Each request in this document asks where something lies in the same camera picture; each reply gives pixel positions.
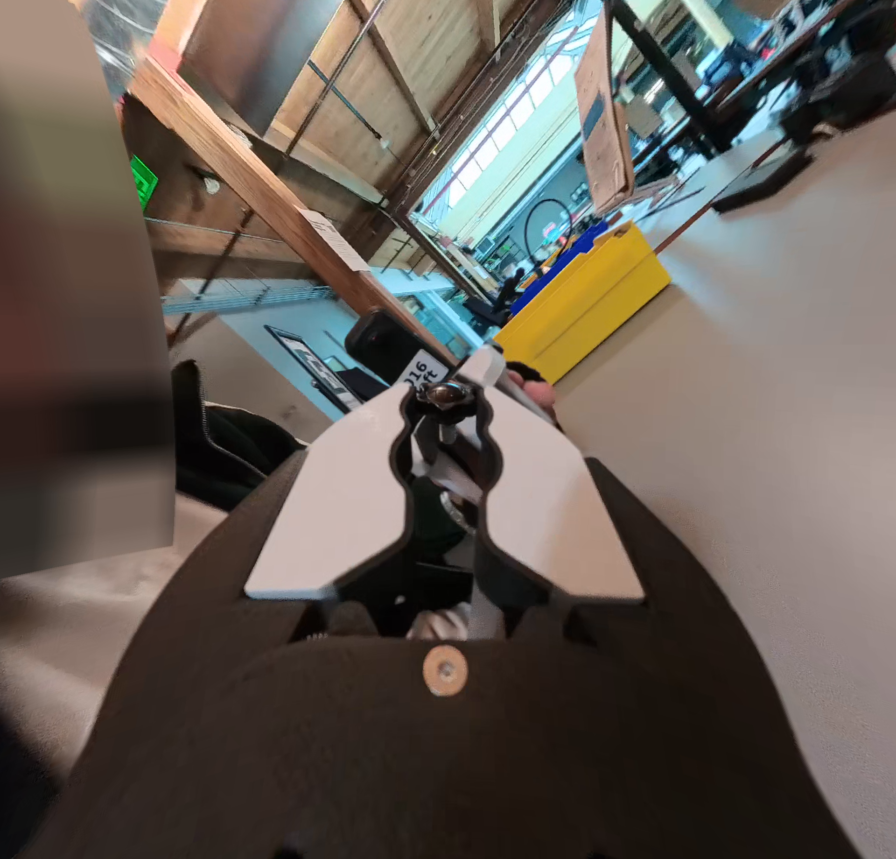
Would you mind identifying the cream trousers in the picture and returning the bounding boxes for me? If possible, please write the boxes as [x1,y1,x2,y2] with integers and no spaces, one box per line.
[0,495,232,804]

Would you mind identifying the black star knob screw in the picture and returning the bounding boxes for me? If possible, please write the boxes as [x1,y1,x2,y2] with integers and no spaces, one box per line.
[416,379,471,447]

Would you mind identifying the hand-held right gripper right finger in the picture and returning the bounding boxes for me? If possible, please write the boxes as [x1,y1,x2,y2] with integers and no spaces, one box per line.
[472,381,645,606]

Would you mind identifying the flat black device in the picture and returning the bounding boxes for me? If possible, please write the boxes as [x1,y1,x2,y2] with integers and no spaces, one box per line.
[713,148,816,214]

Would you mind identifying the dark green jacket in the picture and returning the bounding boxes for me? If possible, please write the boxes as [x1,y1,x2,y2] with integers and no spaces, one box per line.
[171,360,309,513]

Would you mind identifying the framed marker poster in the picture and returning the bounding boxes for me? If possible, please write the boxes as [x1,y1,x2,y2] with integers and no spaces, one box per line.
[265,325,365,415]

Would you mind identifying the person's left hand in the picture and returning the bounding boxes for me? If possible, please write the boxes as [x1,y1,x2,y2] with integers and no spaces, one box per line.
[505,363,561,429]

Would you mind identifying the yellow plastic bin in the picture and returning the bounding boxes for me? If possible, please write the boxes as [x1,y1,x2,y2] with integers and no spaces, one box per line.
[493,220,673,384]

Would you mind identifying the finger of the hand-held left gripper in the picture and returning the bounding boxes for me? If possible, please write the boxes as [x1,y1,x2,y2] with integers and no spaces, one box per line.
[413,419,485,507]
[456,344,506,389]

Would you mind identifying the black pole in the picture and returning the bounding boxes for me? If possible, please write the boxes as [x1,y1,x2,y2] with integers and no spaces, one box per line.
[574,0,732,156]

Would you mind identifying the blue plastic bin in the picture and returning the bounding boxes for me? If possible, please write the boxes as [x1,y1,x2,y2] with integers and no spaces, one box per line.
[510,220,610,317]

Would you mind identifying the wooden pillar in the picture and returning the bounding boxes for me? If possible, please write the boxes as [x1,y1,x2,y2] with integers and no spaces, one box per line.
[122,54,456,363]

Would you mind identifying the paper notice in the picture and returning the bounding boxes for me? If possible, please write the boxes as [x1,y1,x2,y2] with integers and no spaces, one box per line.
[297,204,371,273]

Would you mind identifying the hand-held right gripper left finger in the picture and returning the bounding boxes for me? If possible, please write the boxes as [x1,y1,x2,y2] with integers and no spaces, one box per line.
[244,383,421,602]

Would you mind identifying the green exit sign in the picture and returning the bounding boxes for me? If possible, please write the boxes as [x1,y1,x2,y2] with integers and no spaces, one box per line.
[129,155,158,212]

